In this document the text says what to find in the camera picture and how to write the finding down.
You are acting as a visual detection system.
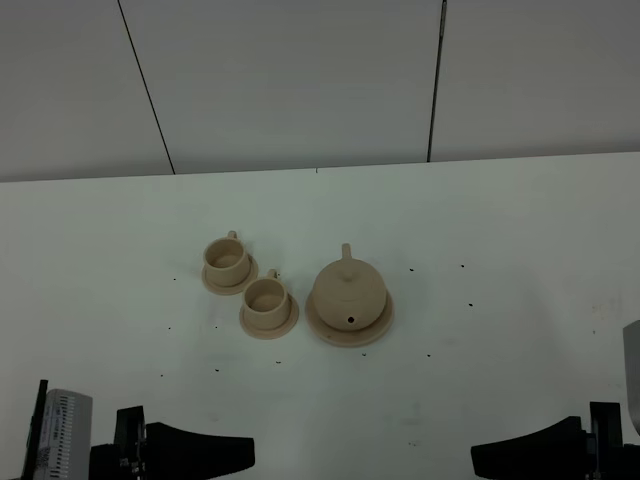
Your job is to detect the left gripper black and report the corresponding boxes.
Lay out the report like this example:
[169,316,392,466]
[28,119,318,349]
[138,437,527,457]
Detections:
[89,406,255,480]

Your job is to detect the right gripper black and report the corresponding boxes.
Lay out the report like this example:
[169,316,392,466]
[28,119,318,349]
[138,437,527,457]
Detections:
[471,402,639,479]

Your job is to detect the beige ceramic teapot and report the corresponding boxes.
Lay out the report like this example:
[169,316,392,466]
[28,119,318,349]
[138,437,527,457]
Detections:
[309,243,388,331]

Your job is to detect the large beige teapot saucer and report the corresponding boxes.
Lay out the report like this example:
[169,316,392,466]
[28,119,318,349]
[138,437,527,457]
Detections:
[305,292,394,348]

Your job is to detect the far small beige saucer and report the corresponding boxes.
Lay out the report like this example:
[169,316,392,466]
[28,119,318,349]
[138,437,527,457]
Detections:
[201,256,259,296]

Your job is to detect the small beige saucer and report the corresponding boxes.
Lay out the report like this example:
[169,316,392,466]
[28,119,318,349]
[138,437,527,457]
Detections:
[239,295,299,340]
[201,256,259,296]

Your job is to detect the near beige teacup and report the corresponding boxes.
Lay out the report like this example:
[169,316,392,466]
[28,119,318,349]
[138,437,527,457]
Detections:
[241,269,291,331]

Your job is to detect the beige teacup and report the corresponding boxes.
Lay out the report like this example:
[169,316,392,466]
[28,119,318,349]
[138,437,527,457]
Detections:
[241,269,291,331]
[203,230,251,288]

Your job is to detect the near small beige saucer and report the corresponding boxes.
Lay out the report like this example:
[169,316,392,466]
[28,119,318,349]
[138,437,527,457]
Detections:
[239,295,299,340]

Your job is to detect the far beige teacup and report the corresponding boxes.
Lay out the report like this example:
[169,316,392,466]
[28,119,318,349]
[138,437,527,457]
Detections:
[203,230,251,288]

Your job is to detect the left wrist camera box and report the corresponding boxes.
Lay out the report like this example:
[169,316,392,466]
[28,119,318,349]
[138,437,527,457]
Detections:
[21,380,93,480]

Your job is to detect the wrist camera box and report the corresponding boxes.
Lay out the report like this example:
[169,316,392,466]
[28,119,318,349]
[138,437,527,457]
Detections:
[21,380,93,480]
[623,320,640,434]

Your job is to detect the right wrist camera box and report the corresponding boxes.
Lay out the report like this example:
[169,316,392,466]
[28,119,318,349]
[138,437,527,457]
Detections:
[623,320,640,434]

